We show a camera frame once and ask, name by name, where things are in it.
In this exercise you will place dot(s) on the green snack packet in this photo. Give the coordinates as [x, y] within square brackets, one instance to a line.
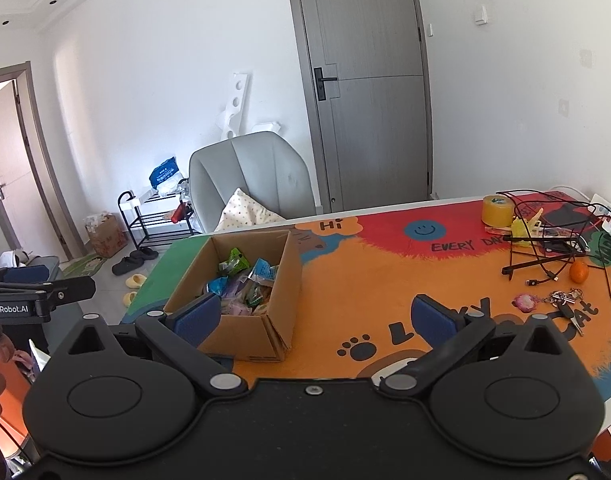
[258, 296]
[234, 261]

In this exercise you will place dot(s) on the black metal shoe rack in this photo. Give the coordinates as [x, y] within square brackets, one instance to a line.
[158, 217]

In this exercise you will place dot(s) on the white cake packet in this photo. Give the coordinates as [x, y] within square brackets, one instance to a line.
[235, 307]

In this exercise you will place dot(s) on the yellow plastic toy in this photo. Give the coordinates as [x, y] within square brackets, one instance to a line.
[523, 228]

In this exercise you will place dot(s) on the bunch of keys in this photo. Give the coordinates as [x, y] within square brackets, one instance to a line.
[565, 302]

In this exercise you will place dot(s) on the yellow tape roll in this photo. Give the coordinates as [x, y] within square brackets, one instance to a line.
[497, 210]

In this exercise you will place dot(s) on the pink key charm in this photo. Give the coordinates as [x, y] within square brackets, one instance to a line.
[525, 302]

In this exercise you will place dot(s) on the yellow slipper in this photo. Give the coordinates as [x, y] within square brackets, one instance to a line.
[134, 280]
[128, 300]

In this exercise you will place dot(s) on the grey bin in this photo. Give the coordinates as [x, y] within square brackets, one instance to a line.
[53, 262]

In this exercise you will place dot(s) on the white light switch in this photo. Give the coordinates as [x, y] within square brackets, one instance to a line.
[480, 14]

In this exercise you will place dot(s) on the grey door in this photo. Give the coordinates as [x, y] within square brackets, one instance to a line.
[375, 110]

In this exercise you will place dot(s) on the green floor rug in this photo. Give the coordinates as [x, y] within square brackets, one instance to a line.
[88, 265]

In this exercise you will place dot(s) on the grey armchair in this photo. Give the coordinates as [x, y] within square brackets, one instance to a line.
[265, 170]

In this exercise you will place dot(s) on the blue plastic bag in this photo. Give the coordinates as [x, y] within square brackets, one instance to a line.
[164, 172]

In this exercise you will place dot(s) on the red item on rack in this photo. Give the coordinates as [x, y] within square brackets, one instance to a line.
[180, 212]

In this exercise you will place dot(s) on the orange fruit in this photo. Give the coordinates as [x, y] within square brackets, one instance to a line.
[579, 271]

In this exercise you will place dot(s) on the brown wooden door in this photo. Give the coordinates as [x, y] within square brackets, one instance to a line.
[10, 160]

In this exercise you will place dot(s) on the purple snack packet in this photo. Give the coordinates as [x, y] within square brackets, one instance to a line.
[234, 287]

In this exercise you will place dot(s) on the small brown cardboard box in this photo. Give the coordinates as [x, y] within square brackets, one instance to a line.
[105, 235]

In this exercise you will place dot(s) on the black flat device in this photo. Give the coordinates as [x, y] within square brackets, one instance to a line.
[565, 215]

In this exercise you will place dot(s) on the orange fabric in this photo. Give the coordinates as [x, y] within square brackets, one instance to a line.
[13, 410]

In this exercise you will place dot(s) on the black slipper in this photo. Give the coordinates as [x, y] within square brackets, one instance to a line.
[125, 265]
[145, 253]

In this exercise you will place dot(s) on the colourful cartoon table mat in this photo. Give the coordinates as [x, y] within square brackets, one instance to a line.
[365, 280]

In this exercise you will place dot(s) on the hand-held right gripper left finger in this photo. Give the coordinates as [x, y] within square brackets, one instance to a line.
[198, 317]

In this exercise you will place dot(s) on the white power strip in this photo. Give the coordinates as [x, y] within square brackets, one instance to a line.
[605, 205]

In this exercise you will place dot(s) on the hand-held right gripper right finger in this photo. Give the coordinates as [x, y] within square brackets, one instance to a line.
[435, 322]

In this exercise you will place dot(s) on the blue snack packet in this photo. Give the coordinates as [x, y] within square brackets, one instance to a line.
[262, 269]

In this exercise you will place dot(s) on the white foam board with holes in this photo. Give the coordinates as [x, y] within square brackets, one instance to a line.
[235, 105]

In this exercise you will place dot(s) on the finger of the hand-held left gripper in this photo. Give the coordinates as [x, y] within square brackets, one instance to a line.
[28, 274]
[75, 287]

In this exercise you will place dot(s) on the white dotted pillow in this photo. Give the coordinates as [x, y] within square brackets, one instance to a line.
[245, 212]

